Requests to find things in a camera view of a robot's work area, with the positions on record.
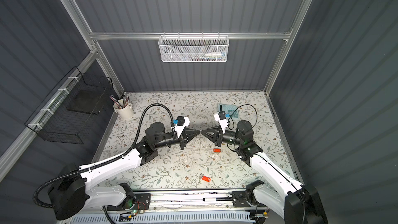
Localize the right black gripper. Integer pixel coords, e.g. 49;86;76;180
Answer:
202;126;243;148

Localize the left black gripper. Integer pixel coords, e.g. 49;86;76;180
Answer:
153;128;200;151

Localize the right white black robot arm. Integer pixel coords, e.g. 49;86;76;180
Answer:
201;120;328;224

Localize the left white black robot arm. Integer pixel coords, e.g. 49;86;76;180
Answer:
48;120;200;220

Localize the light blue calculator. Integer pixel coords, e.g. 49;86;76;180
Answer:
217;103;240;120

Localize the white pencil cup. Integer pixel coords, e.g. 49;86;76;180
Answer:
109;94;134;120

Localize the white tube in basket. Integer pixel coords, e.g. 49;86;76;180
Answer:
200;51;227;59

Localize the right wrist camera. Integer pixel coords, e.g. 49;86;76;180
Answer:
214;111;230;134

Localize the black corrugated cable hose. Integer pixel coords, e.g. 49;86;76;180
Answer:
32;103;175;209

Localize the aluminium front rail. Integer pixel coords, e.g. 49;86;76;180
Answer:
68;188;268;211

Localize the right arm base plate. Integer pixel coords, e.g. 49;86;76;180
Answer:
231;190;265;208

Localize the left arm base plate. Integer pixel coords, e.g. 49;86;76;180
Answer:
106;194;151;212

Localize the white wire mesh basket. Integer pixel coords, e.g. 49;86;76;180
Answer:
158;36;230;63

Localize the white perforated cable tray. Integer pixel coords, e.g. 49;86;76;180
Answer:
68;211;256;224

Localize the black wire mesh basket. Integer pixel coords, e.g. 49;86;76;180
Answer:
25;67;114;145

